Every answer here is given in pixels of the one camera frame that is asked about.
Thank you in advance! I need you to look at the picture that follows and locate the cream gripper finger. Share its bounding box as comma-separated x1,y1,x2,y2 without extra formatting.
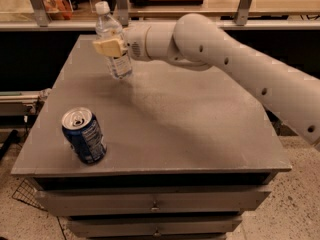
93,38,127,58

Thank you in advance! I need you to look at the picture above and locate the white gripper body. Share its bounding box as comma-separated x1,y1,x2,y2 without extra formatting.
124,25,150,61

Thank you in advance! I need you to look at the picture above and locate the clear plastic water bottle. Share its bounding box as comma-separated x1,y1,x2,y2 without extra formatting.
93,1,132,80

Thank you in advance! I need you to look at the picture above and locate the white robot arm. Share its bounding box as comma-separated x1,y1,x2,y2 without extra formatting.
93,14,320,150

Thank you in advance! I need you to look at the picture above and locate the orange snack bag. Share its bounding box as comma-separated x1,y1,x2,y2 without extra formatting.
42,0,72,20

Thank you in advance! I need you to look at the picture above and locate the blue soda can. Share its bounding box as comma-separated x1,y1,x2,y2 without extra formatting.
61,107,107,164

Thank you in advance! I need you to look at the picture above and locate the grey cabinet with drawers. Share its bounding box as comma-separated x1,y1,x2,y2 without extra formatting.
12,35,290,240

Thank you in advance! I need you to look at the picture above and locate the upper grey drawer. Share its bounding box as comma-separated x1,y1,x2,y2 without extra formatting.
35,185,271,217

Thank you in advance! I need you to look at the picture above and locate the grey drawer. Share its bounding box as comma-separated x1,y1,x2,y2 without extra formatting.
68,216,242,238
35,185,271,217

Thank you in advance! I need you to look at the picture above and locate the lower grey drawer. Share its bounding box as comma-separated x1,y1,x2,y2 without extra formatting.
68,216,242,238

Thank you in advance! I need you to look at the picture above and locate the middle grey shelf bracket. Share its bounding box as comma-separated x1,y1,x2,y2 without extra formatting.
116,0,129,26

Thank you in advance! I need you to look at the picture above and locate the grey shelf bracket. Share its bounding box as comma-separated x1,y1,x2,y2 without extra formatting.
116,0,129,26
30,0,50,27
234,0,252,26

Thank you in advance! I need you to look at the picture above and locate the left grey shelf bracket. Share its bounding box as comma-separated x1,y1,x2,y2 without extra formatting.
30,0,50,27

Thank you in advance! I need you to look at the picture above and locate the metal shelf rail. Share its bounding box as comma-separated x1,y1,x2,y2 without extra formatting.
0,20,320,32

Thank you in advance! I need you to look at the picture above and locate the right grey shelf bracket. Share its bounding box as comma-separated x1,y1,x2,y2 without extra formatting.
234,0,252,26

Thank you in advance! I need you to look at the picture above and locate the black wire grid rack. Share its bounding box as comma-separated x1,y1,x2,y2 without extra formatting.
12,179,45,210

